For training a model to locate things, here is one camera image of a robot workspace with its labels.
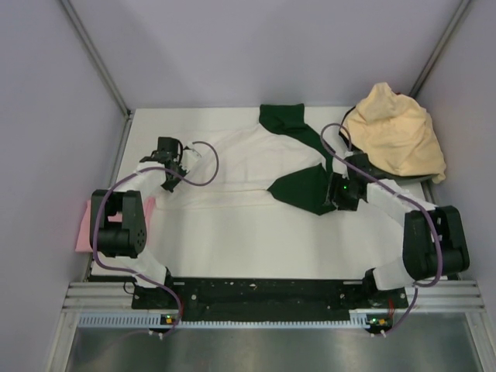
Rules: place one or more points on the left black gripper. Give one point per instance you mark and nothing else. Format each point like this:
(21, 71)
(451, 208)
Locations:
(170, 185)

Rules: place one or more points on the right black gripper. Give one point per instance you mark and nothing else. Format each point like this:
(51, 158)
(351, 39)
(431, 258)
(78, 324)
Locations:
(336, 180)

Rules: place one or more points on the white and green t shirt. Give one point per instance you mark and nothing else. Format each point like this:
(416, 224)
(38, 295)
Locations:
(278, 159)

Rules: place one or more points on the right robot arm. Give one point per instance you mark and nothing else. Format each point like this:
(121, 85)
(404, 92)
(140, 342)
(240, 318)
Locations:
(433, 241)

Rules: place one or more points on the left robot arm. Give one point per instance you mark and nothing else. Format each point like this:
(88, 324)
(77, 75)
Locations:
(117, 232)

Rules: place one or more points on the dark grey bin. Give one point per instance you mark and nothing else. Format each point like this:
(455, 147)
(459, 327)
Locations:
(400, 180)

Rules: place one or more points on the beige t shirt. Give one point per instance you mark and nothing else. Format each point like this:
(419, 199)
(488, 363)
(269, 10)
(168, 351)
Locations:
(396, 133)

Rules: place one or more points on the pink folded t shirt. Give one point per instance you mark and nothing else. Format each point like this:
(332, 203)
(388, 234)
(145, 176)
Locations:
(83, 240)

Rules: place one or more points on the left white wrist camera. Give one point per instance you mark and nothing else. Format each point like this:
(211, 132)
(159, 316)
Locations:
(190, 157)

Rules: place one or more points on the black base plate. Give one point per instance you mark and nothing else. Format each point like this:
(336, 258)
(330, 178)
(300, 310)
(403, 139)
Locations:
(265, 300)

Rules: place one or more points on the grey slotted cable duct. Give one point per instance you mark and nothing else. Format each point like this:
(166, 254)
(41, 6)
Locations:
(157, 321)

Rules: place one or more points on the left corner aluminium post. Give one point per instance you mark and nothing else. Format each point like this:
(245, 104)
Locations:
(94, 56)

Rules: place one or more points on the corner aluminium post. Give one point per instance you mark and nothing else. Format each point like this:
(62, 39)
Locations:
(94, 56)
(461, 12)

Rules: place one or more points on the right corner aluminium post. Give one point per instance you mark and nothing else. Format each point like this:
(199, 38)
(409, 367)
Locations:
(461, 12)

